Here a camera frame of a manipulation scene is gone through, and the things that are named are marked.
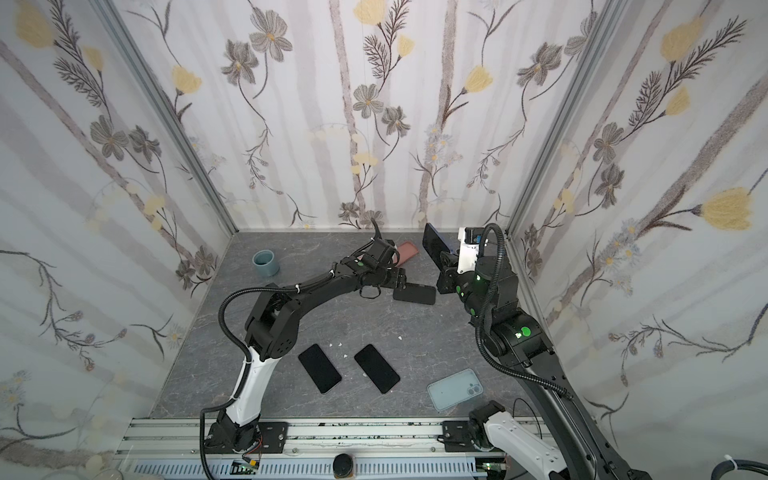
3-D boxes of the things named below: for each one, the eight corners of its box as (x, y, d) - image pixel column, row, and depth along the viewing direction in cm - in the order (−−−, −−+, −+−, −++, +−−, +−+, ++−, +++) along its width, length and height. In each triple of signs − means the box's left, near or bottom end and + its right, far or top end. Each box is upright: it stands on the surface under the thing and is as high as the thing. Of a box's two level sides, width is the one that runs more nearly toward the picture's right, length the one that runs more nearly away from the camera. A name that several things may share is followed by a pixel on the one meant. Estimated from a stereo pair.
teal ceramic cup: (256, 276, 108) (249, 265, 103) (261, 260, 113) (255, 249, 108) (277, 276, 109) (271, 265, 103) (282, 261, 113) (276, 249, 108)
